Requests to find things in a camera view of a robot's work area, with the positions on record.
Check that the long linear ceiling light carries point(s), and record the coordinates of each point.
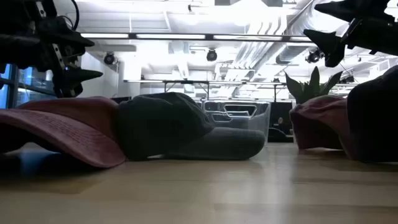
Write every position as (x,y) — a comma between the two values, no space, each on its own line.
(171,36)

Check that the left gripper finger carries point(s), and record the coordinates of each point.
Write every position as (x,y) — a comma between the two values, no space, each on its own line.
(65,34)
(71,82)

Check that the dark grey baseball cap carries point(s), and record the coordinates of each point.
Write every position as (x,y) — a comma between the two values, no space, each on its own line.
(161,124)
(373,124)

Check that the large office window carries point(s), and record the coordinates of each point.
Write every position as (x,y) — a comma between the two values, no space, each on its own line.
(34,84)

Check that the green leafy plant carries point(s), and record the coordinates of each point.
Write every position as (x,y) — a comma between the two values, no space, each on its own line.
(314,84)

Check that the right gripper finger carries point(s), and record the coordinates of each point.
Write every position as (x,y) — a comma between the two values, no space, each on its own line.
(357,9)
(332,46)

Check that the black round ceiling spotlight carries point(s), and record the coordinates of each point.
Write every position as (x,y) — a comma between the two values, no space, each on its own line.
(109,58)
(211,55)

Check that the black ceiling spotlight cluster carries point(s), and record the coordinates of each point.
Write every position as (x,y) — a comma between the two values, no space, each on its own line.
(314,56)

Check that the clear plastic bin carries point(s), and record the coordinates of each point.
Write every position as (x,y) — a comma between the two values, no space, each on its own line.
(242,124)

